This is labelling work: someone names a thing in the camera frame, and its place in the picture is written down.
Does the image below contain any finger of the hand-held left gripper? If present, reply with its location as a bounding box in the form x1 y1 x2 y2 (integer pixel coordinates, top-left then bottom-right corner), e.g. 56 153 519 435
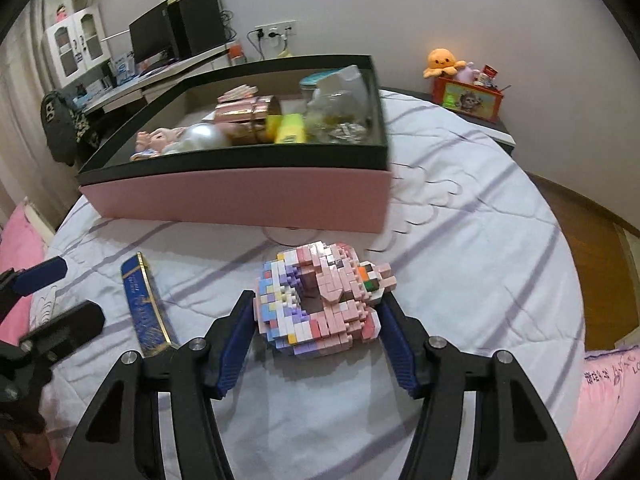
0 256 69 313
19 300 106 363

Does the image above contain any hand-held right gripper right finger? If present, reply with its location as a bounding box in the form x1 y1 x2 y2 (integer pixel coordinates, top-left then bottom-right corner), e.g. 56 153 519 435
377 294 576 480

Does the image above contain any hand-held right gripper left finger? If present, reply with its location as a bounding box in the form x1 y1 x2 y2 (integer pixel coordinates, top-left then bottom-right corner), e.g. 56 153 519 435
52 290 257 480

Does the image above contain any blue gold-trimmed box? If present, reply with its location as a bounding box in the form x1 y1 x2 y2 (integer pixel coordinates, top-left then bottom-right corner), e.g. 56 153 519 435
120 252 181 359

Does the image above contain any pink building brick figure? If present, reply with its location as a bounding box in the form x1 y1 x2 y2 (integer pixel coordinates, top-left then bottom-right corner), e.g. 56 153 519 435
252 241 396 356

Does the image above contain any pink box with black rim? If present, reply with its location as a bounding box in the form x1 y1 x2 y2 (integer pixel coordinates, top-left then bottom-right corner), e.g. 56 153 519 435
76 54 394 235

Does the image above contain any yellow marker with green cap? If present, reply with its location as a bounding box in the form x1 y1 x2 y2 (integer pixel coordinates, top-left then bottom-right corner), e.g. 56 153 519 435
272 113 307 145

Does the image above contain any rose gold cosmetic box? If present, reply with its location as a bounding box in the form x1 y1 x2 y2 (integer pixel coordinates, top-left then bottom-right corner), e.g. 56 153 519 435
215 94 282 126

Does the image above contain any pink pillow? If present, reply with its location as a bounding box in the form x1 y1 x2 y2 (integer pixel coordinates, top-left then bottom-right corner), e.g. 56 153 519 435
0 201 57 342

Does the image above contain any grey hooded jacket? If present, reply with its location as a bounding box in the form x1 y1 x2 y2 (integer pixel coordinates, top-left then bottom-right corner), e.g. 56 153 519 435
41 90 102 166

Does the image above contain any beige curtain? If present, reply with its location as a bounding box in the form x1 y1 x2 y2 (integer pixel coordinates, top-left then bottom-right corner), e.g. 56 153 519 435
0 0 57 221

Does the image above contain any pink long-eared doll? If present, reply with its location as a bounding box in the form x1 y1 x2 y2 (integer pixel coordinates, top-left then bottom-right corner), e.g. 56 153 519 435
130 127 187 162

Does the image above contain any white desk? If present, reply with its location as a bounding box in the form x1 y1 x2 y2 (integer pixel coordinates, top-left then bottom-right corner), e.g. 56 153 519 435
80 42 237 112

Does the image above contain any silver pearl ball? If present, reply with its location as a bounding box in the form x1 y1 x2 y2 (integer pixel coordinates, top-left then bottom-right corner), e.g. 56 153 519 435
177 123 226 152

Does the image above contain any blue carton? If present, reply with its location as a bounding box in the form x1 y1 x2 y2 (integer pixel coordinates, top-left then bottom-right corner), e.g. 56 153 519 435
113 54 137 81

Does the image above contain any pink patterned blanket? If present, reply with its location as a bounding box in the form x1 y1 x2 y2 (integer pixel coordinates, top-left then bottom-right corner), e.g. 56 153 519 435
564 344 640 480

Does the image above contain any tan cylinder container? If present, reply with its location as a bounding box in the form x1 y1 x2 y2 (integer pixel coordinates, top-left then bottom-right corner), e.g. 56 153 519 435
234 122 274 146

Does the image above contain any white glass-door cabinet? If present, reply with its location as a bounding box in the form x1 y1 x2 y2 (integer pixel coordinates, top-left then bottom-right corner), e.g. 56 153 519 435
44 7 114 89

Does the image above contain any clear bag of trinkets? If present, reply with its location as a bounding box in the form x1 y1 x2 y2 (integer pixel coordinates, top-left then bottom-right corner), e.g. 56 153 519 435
305 91 374 145

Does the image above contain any black white low cabinet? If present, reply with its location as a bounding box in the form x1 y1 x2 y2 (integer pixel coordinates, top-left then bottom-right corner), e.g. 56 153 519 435
379 87 516 157

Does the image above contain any red printed storage box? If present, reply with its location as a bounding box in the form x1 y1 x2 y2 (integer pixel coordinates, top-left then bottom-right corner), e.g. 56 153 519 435
432 76 505 124

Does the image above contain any black computer monitor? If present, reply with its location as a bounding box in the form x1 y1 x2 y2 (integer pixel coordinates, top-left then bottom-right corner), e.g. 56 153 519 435
128 7 179 66

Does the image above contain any white plastic item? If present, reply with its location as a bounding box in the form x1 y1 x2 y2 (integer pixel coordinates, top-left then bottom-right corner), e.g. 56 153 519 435
320 64 371 99

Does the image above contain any jar with teal lid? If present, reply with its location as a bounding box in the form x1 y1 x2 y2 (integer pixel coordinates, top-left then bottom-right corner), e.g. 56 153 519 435
299 74 337 106

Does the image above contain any orange octopus plush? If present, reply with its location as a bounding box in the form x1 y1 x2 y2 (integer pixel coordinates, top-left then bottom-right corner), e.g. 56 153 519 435
423 48 467 80

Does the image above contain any black computer tower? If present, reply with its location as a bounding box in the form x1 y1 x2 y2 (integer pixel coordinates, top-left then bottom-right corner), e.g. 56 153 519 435
167 0 224 59

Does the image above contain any white wall power outlet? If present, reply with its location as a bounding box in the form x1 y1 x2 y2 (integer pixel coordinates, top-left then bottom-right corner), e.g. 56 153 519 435
254 20 297 41

